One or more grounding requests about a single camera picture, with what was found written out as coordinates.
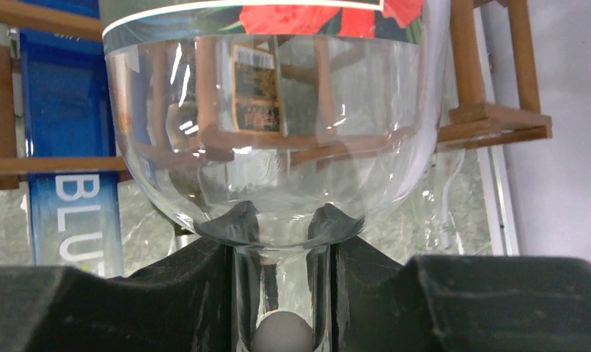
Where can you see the clear dark-labelled round bottle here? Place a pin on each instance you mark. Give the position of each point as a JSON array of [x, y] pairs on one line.
[[277, 128]]

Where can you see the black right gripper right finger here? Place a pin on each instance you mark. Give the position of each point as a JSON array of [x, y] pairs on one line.
[[451, 302]]

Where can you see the clear round glass bottle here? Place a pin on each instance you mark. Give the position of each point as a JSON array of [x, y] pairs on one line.
[[434, 226]]

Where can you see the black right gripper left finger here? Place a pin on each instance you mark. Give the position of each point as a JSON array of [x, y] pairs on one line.
[[179, 303]]

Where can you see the blue square glass bottle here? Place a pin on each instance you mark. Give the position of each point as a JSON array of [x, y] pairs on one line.
[[74, 217]]

